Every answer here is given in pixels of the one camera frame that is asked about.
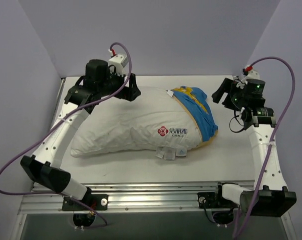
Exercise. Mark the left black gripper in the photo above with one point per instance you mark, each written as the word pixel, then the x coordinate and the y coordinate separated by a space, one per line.
pixel 124 88

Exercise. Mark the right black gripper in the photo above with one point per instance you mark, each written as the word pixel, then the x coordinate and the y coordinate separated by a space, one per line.
pixel 227 90

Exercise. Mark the blue Pikachu pillowcase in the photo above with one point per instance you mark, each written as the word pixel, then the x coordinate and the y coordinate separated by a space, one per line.
pixel 193 101

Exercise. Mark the white pillow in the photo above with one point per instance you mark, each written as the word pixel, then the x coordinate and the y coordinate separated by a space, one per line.
pixel 154 119

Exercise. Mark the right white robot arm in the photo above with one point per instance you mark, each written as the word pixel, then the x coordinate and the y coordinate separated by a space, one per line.
pixel 270 196

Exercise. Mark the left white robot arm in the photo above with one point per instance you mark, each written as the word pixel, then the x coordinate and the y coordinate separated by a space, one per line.
pixel 101 81

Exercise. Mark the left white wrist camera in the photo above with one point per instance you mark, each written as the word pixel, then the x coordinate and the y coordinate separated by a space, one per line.
pixel 117 63

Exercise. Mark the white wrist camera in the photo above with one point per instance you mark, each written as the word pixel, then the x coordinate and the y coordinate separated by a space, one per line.
pixel 247 73
pixel 117 63

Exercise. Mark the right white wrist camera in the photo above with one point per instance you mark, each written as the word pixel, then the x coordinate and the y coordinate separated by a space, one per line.
pixel 247 73

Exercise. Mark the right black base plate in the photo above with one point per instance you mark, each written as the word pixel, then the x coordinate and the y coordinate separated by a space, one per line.
pixel 212 200

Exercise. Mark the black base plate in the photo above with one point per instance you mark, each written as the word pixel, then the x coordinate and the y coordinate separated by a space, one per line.
pixel 212 200
pixel 94 201

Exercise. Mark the aluminium frame rail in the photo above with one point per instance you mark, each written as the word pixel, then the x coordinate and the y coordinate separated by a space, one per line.
pixel 161 177

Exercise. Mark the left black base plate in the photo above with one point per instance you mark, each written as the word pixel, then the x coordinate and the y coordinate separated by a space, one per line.
pixel 94 201

